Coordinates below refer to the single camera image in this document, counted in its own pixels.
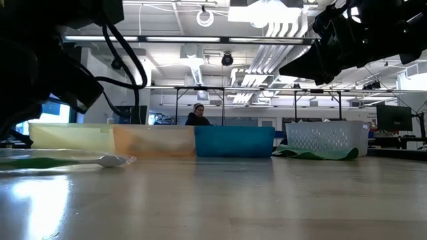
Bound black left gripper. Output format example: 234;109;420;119
0;35;73;141

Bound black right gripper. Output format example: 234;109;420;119
279;0;370;87

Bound long ceiling light bar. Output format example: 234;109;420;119
65;35;139;42
228;37;303;43
145;36;221;43

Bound yellow plastic bin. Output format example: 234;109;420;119
28;122;116;155

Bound white perforated plastic basket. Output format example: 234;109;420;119
286;120;370;157

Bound black overhead beam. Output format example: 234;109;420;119
65;34;318;47

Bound black computer monitor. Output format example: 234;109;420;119
376;104;414;132

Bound teal plastic bin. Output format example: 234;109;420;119
194;125;276;159

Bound black equipment box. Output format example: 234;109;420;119
112;105;149;125

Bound black background desk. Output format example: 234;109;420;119
368;131;427;150

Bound person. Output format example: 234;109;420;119
185;102;212;127

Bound black monitor stand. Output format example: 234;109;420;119
412;111;427;151

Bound orange plastic bin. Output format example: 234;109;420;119
112;124;197;157

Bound black aluminium table frame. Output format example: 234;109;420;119
0;128;35;150

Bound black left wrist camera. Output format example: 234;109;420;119
49;65;105;115

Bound black background rack frame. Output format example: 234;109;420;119
145;85;427;126

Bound white ceiling air duct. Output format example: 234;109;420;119
179;43;205;86

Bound white coiled cable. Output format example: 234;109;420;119
195;9;215;28

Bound black camera cable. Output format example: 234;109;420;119
95;23;148;125

